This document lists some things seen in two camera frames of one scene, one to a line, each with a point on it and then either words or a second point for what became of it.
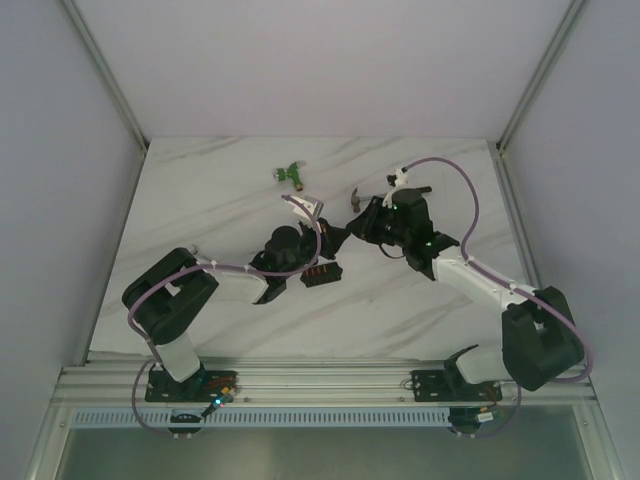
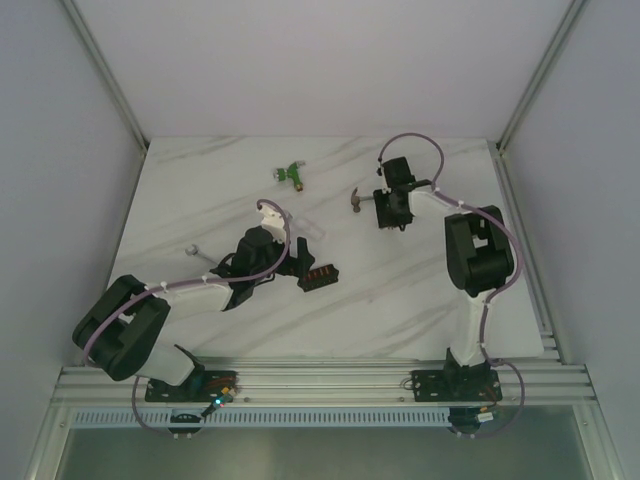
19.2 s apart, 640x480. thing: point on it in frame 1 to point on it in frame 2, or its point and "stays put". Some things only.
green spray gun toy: x=281 y=174 stays put
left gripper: x=318 y=235 to x=302 y=256
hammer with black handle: x=356 y=199 stays put
